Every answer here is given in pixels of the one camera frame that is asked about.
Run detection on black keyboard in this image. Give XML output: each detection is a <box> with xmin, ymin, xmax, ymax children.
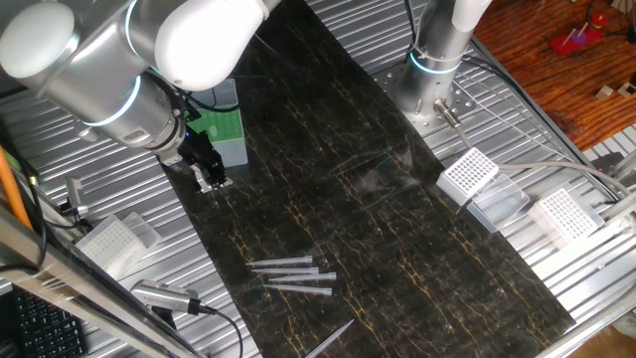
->
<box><xmin>9</xmin><ymin>287</ymin><xmax>88</xmax><ymax>358</ymax></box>

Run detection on orange tube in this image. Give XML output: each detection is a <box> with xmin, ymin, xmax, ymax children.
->
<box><xmin>0</xmin><ymin>146</ymin><xmax>34</xmax><ymax>233</ymax></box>

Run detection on white tip rack right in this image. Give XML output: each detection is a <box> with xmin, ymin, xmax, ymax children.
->
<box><xmin>527</xmin><ymin>187</ymin><xmax>606</xmax><ymax>250</ymax></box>

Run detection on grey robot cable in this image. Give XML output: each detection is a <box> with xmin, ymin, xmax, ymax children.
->
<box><xmin>432</xmin><ymin>97</ymin><xmax>632</xmax><ymax>198</ymax></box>

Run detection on aluminium frame beam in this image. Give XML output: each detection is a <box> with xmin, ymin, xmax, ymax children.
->
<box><xmin>0</xmin><ymin>203</ymin><xmax>205</xmax><ymax>358</ymax></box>

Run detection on green pipette tip holder box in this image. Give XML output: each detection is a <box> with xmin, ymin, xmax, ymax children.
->
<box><xmin>186</xmin><ymin>78</ymin><xmax>249</xmax><ymax>169</ymax></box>

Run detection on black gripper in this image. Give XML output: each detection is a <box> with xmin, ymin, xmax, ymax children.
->
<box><xmin>177</xmin><ymin>127</ymin><xmax>234</xmax><ymax>195</ymax></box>

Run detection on black camera cable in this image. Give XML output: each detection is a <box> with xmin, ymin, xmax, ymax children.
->
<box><xmin>198</xmin><ymin>304</ymin><xmax>244</xmax><ymax>358</ymax></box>

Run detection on black white handheld device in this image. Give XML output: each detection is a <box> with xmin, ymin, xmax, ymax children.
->
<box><xmin>617</xmin><ymin>74</ymin><xmax>636</xmax><ymax>98</ymax></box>

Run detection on black marble pattern mat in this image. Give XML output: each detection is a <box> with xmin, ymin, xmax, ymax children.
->
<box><xmin>158</xmin><ymin>0</ymin><xmax>577</xmax><ymax>358</ymax></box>

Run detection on brown wooden table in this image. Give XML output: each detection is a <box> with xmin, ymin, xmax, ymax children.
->
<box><xmin>471</xmin><ymin>0</ymin><xmax>636</xmax><ymax>153</ymax></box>

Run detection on white tip rack left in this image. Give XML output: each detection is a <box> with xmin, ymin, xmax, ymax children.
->
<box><xmin>435</xmin><ymin>146</ymin><xmax>532</xmax><ymax>234</ymax></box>

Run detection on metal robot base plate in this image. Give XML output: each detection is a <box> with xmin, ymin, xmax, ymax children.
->
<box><xmin>372</xmin><ymin>59</ymin><xmax>478</xmax><ymax>136</ymax></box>

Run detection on silver depth camera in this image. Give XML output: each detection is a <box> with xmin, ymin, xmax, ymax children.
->
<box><xmin>129</xmin><ymin>278</ymin><xmax>203</xmax><ymax>315</ymax></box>

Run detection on small silver camera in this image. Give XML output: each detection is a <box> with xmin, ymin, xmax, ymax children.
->
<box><xmin>63</xmin><ymin>177</ymin><xmax>90</xmax><ymax>218</ymax></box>

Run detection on white tip rack clear lid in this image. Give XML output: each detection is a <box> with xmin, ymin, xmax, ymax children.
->
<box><xmin>75</xmin><ymin>211</ymin><xmax>163</xmax><ymax>280</ymax></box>

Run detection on red stacking toy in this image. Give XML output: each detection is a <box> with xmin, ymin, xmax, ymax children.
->
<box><xmin>550</xmin><ymin>13</ymin><xmax>609</xmax><ymax>57</ymax></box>

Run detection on thin black cable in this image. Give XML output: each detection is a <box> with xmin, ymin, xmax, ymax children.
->
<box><xmin>583</xmin><ymin>0</ymin><xmax>636</xmax><ymax>46</ymax></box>

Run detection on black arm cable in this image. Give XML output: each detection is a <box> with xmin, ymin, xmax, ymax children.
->
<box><xmin>148</xmin><ymin>69</ymin><xmax>240</xmax><ymax>120</ymax></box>

